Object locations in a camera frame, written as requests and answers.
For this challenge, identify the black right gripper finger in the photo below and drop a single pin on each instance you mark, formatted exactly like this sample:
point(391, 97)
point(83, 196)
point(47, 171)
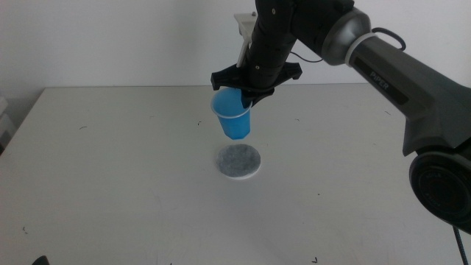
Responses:
point(258, 98)
point(244, 100)

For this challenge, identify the blue plastic cup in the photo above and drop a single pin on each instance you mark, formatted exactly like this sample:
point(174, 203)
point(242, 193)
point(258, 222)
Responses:
point(233, 119)

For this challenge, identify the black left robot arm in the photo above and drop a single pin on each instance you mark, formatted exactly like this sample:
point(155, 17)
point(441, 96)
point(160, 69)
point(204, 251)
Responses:
point(40, 261)

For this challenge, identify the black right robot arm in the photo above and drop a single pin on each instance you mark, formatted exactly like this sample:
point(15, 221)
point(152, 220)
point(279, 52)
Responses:
point(401, 84)

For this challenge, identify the round grey felt cup mat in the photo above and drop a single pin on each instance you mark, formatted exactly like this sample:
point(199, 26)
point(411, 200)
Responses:
point(238, 160)

